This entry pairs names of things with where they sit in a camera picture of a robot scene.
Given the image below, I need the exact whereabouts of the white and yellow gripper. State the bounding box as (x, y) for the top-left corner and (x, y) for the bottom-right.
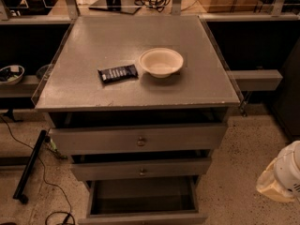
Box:
(256, 158), (295, 203)

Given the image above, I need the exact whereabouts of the grey bottom drawer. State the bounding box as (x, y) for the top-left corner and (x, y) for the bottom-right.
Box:
(78, 176), (207, 225)

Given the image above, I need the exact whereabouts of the grey drawer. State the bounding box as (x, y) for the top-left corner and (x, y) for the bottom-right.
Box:
(50, 123), (227, 155)
(71, 157), (211, 181)
(78, 176), (207, 225)

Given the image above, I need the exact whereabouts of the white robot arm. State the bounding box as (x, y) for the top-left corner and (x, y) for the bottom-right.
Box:
(256, 141), (300, 203)

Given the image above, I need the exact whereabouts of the grey middle drawer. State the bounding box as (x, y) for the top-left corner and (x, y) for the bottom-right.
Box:
(71, 157), (211, 181)

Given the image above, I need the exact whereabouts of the grey top drawer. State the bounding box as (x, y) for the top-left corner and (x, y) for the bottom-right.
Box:
(50, 123), (227, 155)

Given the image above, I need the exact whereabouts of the grey drawer cabinet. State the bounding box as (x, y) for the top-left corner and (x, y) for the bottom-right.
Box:
(31, 14), (245, 183)

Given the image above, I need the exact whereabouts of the grey shelf beam right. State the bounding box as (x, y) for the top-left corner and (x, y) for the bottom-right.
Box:
(230, 69), (282, 91)

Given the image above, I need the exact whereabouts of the grey shelf beam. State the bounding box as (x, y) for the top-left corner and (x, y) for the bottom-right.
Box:
(230, 69), (282, 91)
(0, 75), (40, 98)

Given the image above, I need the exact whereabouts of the white paper bowl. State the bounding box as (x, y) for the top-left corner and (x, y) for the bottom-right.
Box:
(138, 48), (184, 78)

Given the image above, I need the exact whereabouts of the dark snack bar wrapper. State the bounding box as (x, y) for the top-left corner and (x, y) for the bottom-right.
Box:
(97, 65), (139, 84)

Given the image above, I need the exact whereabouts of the black monitor stand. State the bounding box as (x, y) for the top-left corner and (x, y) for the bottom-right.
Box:
(88, 0), (141, 15)

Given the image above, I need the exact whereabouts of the black bar on floor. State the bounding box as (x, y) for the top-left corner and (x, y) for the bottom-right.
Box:
(13, 130), (47, 204)

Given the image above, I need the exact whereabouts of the grey shelf beam left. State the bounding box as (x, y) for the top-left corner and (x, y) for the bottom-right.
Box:
(0, 75), (40, 98)

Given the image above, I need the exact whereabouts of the white bowl with items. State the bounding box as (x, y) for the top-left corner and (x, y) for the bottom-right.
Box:
(0, 65), (24, 85)

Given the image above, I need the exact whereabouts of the black floor cable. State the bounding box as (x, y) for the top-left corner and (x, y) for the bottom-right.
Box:
(0, 115), (76, 225)

